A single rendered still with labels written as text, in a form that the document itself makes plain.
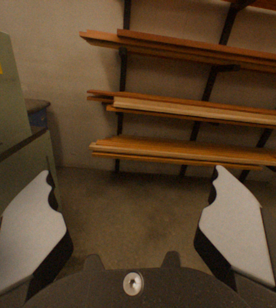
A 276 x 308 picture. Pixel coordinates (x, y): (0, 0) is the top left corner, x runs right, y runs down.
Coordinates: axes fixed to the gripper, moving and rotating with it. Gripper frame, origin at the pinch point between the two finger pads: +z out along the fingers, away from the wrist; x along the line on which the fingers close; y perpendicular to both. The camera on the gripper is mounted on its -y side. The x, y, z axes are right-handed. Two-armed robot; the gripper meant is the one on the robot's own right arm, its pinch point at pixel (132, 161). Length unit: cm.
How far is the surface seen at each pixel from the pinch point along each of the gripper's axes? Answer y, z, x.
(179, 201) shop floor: 132, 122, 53
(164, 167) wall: 118, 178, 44
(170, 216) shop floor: 130, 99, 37
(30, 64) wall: -20, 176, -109
